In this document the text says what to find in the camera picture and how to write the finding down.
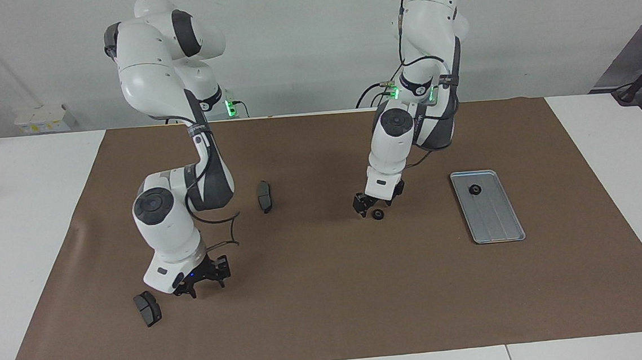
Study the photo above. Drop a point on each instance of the white wall socket box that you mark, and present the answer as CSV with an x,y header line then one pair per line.
x,y
43,119

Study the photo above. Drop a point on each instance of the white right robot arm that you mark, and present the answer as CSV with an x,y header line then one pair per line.
x,y
149,73

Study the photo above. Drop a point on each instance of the large black bearing gear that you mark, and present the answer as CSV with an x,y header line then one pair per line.
x,y
475,189
377,214

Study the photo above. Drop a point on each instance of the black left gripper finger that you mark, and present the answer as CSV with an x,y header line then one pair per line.
x,y
390,201
359,208

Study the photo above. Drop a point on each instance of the brown table mat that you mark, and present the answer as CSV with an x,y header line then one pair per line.
x,y
334,292

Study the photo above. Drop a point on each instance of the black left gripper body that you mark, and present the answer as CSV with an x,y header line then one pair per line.
x,y
381,194

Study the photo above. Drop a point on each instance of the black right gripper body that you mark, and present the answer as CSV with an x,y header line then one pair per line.
x,y
203,272

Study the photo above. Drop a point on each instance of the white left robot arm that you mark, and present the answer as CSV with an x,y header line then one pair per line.
x,y
392,141

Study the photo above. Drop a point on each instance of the silver metal tray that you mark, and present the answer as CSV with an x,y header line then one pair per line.
x,y
493,219

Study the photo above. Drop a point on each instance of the split dark grey brake pad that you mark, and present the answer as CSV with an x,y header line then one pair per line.
x,y
148,309

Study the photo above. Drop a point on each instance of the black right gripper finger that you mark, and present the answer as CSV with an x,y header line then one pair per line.
x,y
222,278
191,291

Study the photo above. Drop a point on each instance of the long dark grey brake pad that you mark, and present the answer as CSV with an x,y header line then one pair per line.
x,y
264,197

